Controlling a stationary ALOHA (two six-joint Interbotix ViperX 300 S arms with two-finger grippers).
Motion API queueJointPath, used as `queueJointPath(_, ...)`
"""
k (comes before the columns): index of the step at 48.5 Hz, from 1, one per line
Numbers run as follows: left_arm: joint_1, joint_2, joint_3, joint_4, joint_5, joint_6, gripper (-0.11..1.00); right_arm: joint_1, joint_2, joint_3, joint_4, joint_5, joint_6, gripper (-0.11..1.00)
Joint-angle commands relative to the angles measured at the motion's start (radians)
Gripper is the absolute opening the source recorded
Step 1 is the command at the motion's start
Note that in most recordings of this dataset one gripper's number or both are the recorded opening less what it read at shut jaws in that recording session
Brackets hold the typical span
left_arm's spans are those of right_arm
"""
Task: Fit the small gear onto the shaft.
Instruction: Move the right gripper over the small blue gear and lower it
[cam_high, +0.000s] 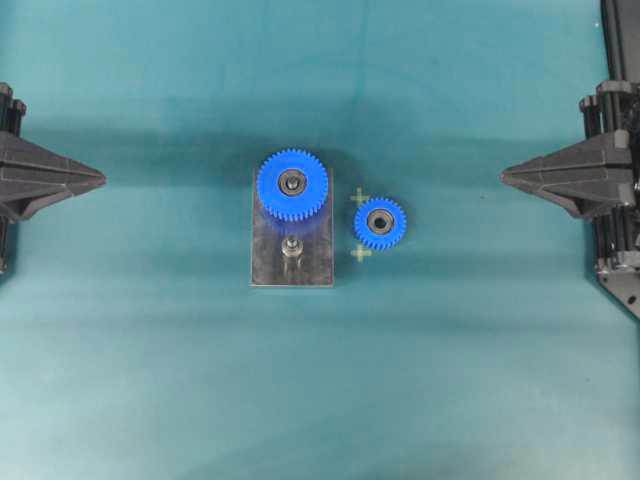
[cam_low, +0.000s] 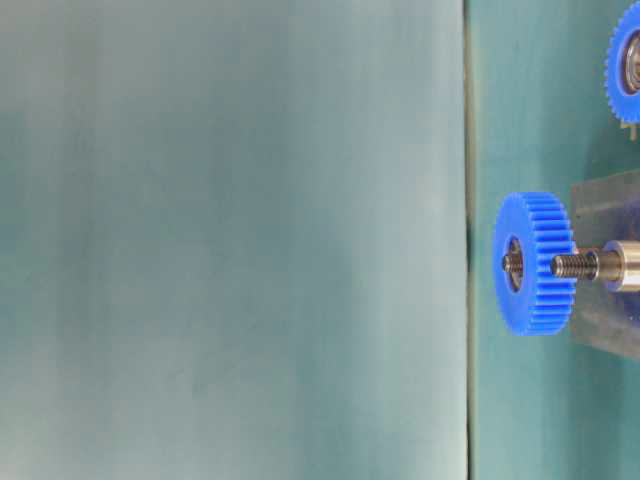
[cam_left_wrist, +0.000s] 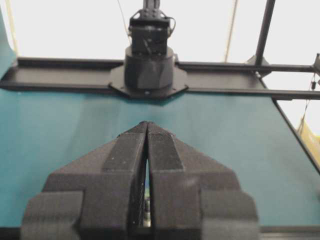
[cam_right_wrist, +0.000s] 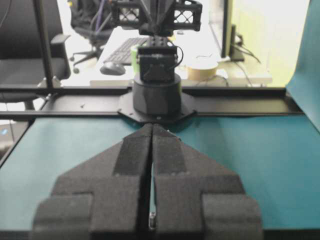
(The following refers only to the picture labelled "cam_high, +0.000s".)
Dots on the small blue gear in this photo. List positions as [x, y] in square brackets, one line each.
[380, 223]

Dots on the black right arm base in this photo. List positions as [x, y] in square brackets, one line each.
[620, 40]

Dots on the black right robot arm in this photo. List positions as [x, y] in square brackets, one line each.
[597, 179]

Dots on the steel shaft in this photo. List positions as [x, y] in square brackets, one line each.
[292, 249]

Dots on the large blue gear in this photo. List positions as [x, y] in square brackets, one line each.
[292, 205]

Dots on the metal base plate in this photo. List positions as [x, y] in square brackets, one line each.
[317, 261]

